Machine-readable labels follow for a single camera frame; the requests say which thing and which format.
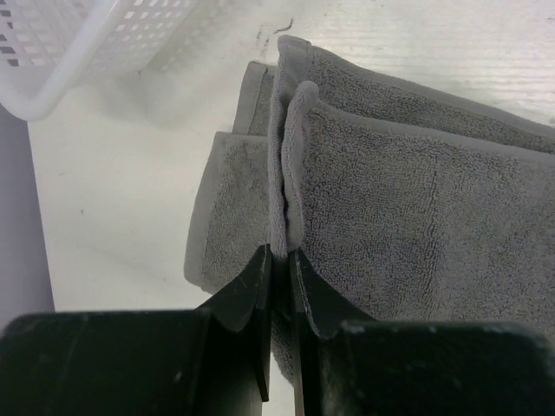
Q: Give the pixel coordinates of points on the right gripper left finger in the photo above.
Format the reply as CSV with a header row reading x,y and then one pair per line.
x,y
212,360

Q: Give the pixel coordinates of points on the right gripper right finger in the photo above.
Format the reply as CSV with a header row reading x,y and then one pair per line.
x,y
347,363

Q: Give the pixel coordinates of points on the grey towel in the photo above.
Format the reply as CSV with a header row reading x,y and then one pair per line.
x,y
411,203

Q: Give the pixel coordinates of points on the white plastic basket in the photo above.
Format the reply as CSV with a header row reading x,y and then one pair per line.
x,y
47,47

